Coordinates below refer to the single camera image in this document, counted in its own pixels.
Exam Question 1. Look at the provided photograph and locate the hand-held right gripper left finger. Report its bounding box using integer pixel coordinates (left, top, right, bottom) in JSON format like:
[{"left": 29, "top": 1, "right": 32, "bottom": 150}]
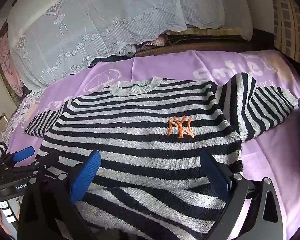
[{"left": 19, "top": 150, "right": 102, "bottom": 240}]

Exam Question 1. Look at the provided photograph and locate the pink folded cloth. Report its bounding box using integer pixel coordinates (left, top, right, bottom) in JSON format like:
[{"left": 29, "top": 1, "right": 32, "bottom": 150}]
[{"left": 119, "top": 35, "right": 167, "bottom": 55}]

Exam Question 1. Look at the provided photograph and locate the black and grey striped sweater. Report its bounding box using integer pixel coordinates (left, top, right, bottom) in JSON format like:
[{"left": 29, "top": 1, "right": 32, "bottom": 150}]
[{"left": 24, "top": 72, "right": 299, "bottom": 240}]

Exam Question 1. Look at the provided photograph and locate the brown woven mat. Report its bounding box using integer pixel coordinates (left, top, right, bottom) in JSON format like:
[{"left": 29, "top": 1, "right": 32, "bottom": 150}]
[{"left": 135, "top": 29, "right": 275, "bottom": 57}]

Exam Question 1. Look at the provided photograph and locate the purple floral bed sheet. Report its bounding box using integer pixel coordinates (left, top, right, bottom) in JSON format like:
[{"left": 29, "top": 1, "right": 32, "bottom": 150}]
[{"left": 0, "top": 90, "right": 44, "bottom": 150}]

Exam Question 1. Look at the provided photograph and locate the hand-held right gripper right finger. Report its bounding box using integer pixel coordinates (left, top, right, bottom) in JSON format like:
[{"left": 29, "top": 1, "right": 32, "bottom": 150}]
[{"left": 199, "top": 150, "right": 284, "bottom": 240}]

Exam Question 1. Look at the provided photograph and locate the checkered beige curtain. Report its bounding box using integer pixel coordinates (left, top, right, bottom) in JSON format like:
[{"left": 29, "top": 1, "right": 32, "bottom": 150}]
[{"left": 267, "top": 0, "right": 300, "bottom": 65}]

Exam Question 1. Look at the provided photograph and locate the purple printed blanket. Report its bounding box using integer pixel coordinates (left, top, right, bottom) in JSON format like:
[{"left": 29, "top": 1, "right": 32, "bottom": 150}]
[{"left": 5, "top": 50, "right": 300, "bottom": 240}]

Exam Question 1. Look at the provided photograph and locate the pink floral quilt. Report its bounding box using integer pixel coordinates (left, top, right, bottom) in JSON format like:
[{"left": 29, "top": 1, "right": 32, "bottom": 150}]
[{"left": 0, "top": 37, "right": 32, "bottom": 98}]

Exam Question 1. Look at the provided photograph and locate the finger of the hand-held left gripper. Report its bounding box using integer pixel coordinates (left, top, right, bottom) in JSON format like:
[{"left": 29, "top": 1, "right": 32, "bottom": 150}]
[
  {"left": 11, "top": 152, "right": 60, "bottom": 180},
  {"left": 0, "top": 146, "right": 35, "bottom": 173}
]

